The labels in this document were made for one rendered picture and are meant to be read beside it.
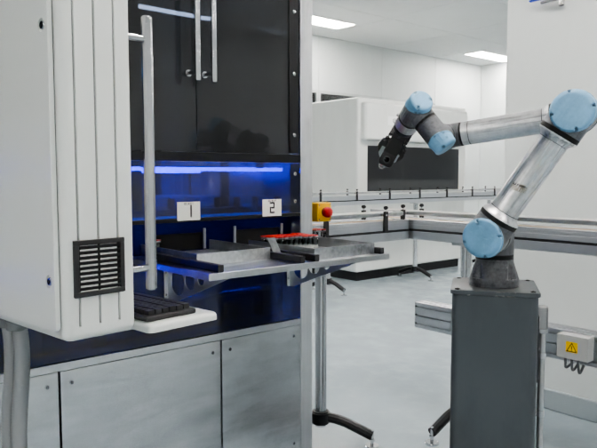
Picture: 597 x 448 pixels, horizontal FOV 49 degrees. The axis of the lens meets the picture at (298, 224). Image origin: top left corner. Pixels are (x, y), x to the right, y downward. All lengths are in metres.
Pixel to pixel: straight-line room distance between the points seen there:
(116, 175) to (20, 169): 0.20
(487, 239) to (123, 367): 1.15
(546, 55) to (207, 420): 2.27
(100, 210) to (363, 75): 8.11
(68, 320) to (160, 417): 0.88
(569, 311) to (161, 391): 1.98
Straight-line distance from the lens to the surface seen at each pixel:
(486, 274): 2.08
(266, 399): 2.43
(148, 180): 1.47
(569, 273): 3.32
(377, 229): 2.86
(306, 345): 2.50
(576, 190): 3.28
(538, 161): 1.92
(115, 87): 1.43
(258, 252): 1.97
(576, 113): 1.89
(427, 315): 3.05
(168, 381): 2.18
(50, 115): 1.36
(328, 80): 8.86
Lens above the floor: 1.13
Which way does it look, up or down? 4 degrees down
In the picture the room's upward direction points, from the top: straight up
